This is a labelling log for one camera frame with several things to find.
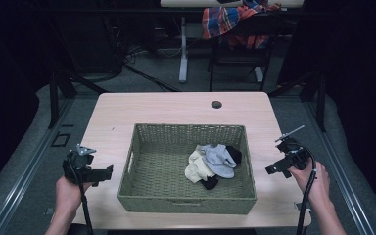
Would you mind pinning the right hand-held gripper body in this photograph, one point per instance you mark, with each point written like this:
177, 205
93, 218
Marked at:
294, 155

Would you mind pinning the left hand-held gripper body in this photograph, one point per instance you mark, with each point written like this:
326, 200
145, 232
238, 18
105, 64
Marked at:
78, 163

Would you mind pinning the black sock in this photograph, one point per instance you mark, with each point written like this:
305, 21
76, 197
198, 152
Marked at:
209, 183
235, 154

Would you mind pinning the green woven basket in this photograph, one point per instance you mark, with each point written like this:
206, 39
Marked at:
163, 169

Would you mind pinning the grey sock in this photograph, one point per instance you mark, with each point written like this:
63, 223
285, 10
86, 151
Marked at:
220, 160

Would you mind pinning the cream sock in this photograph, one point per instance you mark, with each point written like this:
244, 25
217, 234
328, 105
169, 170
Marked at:
197, 169

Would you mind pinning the person's right hand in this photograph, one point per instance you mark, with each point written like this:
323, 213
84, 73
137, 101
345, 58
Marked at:
312, 182

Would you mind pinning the person's left hand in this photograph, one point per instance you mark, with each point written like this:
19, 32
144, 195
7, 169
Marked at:
68, 195

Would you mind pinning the black metal stand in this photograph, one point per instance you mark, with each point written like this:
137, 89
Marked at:
55, 98
319, 101

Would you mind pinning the round table grommet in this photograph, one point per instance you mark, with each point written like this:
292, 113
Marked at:
216, 104

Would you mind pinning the black chair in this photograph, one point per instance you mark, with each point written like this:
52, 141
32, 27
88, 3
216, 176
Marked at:
238, 55

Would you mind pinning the plaid cloth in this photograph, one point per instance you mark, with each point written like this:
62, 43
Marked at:
223, 19

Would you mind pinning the white desk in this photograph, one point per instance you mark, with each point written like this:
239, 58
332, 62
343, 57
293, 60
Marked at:
192, 3

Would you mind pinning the aluminium floor rail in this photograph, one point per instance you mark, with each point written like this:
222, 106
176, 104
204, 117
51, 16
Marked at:
19, 182
342, 182

